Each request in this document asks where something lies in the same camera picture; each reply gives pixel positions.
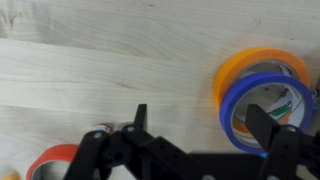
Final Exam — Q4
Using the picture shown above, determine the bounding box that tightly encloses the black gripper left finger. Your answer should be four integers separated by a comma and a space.
63, 103, 201, 180

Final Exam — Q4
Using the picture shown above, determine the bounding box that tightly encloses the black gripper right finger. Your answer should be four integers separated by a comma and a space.
244, 103, 320, 180

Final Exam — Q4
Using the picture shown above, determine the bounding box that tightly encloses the blue masking tape roll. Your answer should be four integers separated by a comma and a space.
218, 71, 314, 155

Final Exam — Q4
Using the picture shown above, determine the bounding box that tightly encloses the red tape roll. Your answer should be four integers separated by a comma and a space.
25, 143, 80, 180

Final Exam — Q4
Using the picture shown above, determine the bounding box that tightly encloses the orange masking tape roll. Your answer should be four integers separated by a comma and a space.
212, 47, 311, 135

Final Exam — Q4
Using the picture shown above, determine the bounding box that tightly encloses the small yellow piece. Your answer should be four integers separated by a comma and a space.
0, 169, 21, 180

